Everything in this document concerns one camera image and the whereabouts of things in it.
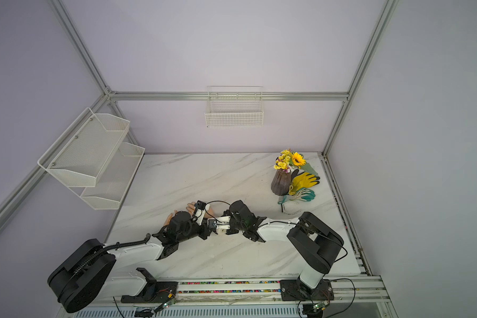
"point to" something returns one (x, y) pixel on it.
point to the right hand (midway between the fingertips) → (223, 216)
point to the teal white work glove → (301, 195)
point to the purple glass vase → (280, 182)
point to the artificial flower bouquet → (287, 159)
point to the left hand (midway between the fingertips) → (216, 224)
